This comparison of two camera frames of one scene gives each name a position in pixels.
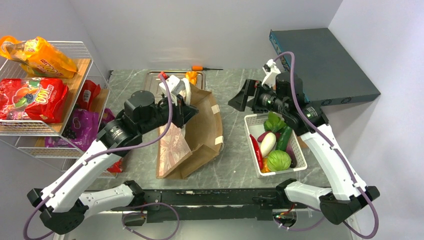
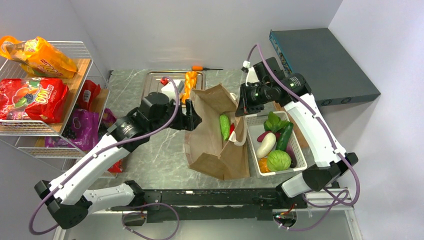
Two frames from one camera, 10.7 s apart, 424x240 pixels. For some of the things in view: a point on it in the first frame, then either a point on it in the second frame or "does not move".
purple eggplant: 290,149 does not move
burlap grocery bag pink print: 181,151 to 219,147
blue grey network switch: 330,76 does not move
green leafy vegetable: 273,123 does not move
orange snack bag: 36,57 does not move
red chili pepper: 257,151 to 232,127
